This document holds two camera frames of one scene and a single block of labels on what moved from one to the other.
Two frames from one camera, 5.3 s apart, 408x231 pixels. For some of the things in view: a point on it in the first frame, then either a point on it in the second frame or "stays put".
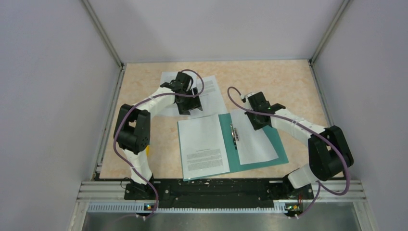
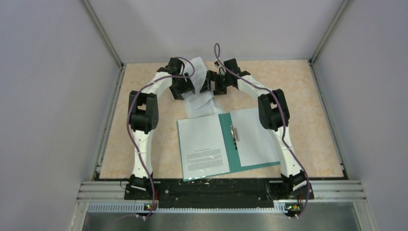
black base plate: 286,197 stays put
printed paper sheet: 171,109 → 199,104
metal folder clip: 235,135 stays put
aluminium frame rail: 115,191 stays put
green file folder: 232,151 stays put
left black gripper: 194,103 → 188,86
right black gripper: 256,126 → 211,76
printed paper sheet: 203,150 stays put
